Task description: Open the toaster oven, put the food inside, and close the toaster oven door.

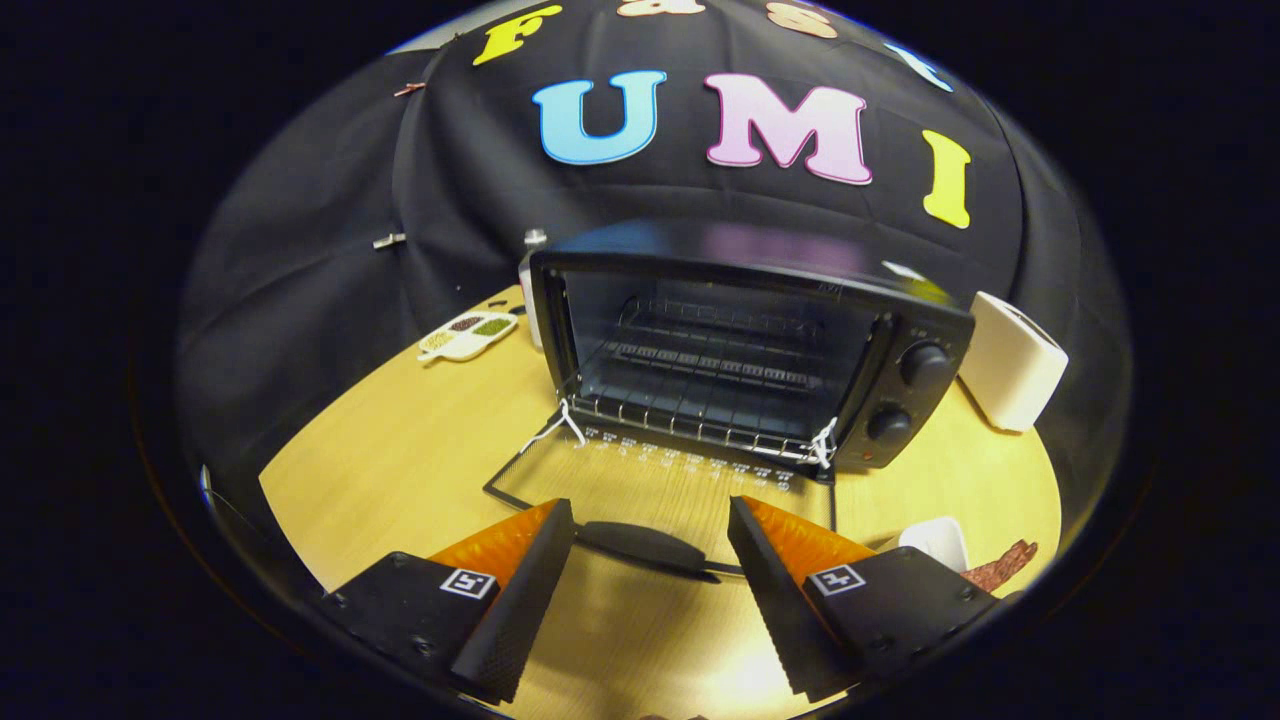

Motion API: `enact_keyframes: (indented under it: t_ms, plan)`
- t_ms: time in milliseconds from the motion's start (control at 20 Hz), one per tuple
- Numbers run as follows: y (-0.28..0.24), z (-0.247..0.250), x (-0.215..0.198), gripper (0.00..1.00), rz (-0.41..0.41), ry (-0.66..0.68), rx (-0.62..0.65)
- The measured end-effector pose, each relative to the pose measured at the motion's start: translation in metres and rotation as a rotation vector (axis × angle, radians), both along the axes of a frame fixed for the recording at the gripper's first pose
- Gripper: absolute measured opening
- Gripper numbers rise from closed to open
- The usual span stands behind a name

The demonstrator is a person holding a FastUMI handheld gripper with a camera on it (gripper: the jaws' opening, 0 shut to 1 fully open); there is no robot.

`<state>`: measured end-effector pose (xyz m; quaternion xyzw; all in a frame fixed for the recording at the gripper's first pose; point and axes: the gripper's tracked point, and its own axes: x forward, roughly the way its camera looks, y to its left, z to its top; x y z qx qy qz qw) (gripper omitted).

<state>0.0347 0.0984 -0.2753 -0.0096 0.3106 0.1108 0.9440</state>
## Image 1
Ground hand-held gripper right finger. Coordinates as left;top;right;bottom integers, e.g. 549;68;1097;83
727;495;1021;701

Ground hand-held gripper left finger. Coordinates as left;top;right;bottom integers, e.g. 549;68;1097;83
320;498;578;704

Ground red-brown meat piece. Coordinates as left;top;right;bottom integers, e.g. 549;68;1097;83
962;540;1039;593

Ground black toaster oven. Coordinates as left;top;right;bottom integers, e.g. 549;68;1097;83
483;218;977;583

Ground white toaster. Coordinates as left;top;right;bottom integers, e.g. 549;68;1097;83
958;291;1069;433

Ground white ribbed plate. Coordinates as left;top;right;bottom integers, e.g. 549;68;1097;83
897;516;969;573

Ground white divided condiment dish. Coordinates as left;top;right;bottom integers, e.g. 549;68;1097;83
418;311;519;363

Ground clear glass bottle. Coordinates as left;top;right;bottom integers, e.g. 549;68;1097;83
518;228;549;353

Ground black backdrop cloth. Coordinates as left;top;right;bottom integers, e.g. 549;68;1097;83
175;0;1136;501

